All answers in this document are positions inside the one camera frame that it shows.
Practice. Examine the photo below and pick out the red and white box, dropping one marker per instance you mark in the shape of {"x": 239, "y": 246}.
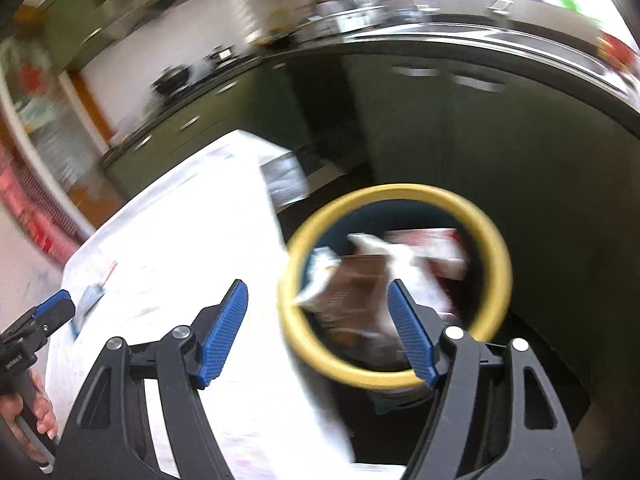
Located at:
{"x": 440, "y": 250}

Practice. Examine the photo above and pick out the grey stool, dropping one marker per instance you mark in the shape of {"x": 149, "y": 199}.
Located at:
{"x": 285, "y": 180}

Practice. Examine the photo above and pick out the red container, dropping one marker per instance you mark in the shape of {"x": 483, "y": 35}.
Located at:
{"x": 617, "y": 50}

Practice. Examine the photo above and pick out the wooden framed shelf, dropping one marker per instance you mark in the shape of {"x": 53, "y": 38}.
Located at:
{"x": 55, "y": 130}

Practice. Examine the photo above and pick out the black wok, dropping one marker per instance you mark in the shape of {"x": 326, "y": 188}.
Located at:
{"x": 172, "y": 80}

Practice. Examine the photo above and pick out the red patterned mat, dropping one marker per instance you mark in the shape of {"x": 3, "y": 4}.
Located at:
{"x": 35, "y": 215}

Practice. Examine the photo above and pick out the person's left hand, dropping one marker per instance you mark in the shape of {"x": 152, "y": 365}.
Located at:
{"x": 42, "y": 410}

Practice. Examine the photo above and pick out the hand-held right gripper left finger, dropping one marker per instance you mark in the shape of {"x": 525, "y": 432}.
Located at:
{"x": 222, "y": 335}

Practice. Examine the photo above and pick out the grey blue wrapper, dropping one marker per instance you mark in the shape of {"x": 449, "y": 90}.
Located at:
{"x": 90, "y": 300}

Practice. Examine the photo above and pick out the white tablecloth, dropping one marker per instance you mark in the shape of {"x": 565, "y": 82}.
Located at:
{"x": 210, "y": 220}

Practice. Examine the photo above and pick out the black kitchen countertop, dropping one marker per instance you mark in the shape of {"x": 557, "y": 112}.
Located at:
{"x": 450, "y": 35}

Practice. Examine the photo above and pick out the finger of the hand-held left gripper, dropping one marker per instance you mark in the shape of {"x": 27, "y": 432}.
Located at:
{"x": 55, "y": 307}

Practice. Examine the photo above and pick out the yellow-rimmed blue bin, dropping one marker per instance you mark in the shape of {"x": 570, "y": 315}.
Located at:
{"x": 495, "y": 280}

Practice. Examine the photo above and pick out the green upper cabinets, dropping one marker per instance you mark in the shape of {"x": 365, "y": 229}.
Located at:
{"x": 100, "y": 0}

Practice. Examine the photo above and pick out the steel sink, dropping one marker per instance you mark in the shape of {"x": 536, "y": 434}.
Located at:
{"x": 545, "y": 50}

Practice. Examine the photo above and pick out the brown snack packet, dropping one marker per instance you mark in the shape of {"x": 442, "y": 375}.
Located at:
{"x": 355, "y": 295}

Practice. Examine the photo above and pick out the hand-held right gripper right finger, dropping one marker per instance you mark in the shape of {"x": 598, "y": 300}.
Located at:
{"x": 412, "y": 335}

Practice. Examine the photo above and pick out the green kitchen base cabinets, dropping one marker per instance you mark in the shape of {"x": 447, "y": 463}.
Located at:
{"x": 500, "y": 160}

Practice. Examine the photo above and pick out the white and blue wrapper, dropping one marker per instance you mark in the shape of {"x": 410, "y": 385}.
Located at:
{"x": 320, "y": 275}

